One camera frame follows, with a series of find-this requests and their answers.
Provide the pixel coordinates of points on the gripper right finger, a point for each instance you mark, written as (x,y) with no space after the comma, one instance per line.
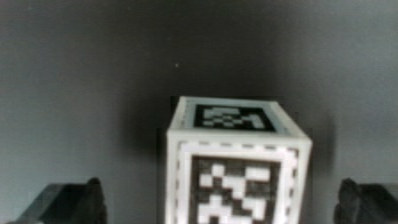
(367,203)

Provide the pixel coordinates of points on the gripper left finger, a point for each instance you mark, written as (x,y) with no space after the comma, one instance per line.
(69,204)

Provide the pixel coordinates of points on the white cube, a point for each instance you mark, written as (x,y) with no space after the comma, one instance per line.
(237,163)

